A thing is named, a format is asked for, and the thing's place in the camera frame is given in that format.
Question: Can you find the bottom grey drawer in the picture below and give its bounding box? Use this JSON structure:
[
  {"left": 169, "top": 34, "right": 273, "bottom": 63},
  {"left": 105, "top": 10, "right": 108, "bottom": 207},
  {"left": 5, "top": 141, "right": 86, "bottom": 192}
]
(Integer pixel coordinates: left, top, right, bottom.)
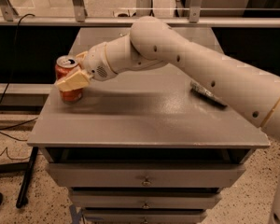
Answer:
[{"left": 83, "top": 209, "right": 206, "bottom": 224}]

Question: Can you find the grey drawer cabinet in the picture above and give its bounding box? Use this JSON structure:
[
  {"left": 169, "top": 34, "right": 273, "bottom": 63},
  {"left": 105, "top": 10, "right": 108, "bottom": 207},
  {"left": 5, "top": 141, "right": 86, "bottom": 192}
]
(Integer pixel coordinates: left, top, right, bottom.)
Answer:
[{"left": 27, "top": 26, "right": 271, "bottom": 224}]

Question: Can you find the silver soda can lying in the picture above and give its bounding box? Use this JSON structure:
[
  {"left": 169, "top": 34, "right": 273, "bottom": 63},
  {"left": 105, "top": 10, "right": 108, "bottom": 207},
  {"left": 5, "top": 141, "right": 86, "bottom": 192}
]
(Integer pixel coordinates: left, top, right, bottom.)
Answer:
[{"left": 190, "top": 81, "right": 227, "bottom": 106}]

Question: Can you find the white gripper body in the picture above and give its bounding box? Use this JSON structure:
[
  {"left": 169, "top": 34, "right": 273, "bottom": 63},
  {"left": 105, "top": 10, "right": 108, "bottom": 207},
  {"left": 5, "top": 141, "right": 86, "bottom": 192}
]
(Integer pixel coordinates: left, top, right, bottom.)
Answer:
[{"left": 83, "top": 42, "right": 117, "bottom": 81}]

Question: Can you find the metal railing frame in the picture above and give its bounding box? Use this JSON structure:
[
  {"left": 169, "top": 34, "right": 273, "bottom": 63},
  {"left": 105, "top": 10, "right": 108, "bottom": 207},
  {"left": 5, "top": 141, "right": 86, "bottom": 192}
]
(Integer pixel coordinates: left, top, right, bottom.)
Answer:
[{"left": 0, "top": 0, "right": 280, "bottom": 28}]

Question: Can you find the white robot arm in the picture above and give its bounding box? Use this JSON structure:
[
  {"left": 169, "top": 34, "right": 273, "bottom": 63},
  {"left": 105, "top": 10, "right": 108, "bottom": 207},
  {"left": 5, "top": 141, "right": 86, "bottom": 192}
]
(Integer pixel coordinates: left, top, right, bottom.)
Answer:
[{"left": 55, "top": 16, "right": 280, "bottom": 142}]

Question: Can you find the black metal stand leg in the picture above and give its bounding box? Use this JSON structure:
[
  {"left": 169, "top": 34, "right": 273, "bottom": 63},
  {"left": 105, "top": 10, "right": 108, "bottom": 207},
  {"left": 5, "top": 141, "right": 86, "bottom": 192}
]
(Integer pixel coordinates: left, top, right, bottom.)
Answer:
[{"left": 0, "top": 147, "right": 38, "bottom": 209}]

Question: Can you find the grey drawer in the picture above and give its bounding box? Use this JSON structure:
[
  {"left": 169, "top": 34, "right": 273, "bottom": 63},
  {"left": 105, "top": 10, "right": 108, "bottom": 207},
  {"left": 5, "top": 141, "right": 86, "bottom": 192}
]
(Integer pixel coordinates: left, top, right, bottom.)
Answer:
[
  {"left": 83, "top": 209, "right": 206, "bottom": 224},
  {"left": 47, "top": 163, "right": 245, "bottom": 188},
  {"left": 69, "top": 189, "right": 221, "bottom": 209}
]

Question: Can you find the top grey drawer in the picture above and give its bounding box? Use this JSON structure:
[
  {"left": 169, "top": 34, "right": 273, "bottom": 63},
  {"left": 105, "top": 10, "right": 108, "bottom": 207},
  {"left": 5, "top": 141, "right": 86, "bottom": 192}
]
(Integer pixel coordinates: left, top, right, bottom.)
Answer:
[{"left": 47, "top": 163, "right": 245, "bottom": 188}]

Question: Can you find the red coke can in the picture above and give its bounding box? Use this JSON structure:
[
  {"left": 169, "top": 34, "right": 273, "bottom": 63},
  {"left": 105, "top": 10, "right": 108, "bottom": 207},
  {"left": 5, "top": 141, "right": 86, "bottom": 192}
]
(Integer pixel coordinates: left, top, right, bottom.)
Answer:
[{"left": 55, "top": 55, "right": 82, "bottom": 103}]

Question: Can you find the black cable on floor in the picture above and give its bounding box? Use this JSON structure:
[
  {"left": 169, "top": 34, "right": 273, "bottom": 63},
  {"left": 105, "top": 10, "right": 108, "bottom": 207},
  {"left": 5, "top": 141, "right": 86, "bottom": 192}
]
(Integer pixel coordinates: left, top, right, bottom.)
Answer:
[{"left": 0, "top": 13, "right": 39, "bottom": 161}]

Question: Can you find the middle grey drawer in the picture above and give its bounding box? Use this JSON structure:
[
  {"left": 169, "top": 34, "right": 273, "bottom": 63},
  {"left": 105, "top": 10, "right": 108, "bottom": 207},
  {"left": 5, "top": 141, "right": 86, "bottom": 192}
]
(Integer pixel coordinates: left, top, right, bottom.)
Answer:
[{"left": 69, "top": 189, "right": 221, "bottom": 209}]

